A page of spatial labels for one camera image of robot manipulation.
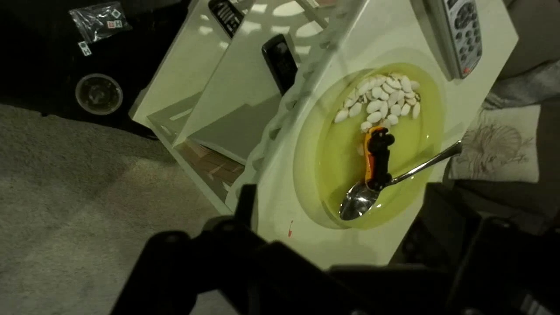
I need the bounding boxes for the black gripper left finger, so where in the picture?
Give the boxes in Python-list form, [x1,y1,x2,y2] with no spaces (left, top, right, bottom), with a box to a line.
[109,229,203,315]

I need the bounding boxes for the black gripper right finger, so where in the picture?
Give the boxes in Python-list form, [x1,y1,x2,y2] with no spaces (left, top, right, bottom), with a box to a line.
[446,215,560,315]

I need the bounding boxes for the yellow-green plate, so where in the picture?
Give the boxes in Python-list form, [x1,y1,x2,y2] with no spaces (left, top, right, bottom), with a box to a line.
[292,61,448,230]

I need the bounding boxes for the white lattice wooden shelf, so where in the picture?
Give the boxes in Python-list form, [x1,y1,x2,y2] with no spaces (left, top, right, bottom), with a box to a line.
[128,0,522,271]

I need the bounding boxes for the light shell print pillow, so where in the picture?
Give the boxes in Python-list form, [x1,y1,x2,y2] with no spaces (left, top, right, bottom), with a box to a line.
[445,103,543,183]

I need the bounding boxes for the metal spoon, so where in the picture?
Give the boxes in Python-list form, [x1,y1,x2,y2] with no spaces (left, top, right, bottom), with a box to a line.
[338,138,464,222]

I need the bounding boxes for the black and orange toy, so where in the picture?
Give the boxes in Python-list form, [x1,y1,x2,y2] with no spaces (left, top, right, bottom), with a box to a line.
[357,125,397,190]

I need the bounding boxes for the small clear cup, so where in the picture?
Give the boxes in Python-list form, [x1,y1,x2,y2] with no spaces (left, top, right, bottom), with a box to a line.
[74,71,126,117]

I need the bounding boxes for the grey fabric sofa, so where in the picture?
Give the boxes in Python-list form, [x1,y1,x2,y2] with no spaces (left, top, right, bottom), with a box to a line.
[481,0,560,194]

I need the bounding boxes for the pile of white beans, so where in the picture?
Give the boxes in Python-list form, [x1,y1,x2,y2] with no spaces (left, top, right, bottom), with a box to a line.
[333,71,424,132]

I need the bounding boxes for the grey remote control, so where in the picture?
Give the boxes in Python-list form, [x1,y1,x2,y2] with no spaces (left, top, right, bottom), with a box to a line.
[410,0,485,80]

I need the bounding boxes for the black phone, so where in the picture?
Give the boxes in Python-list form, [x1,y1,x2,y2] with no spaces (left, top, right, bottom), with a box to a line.
[261,33,299,96]

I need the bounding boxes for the clear plastic bag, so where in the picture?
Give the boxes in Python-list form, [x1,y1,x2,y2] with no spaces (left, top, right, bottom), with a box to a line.
[68,0,133,43]

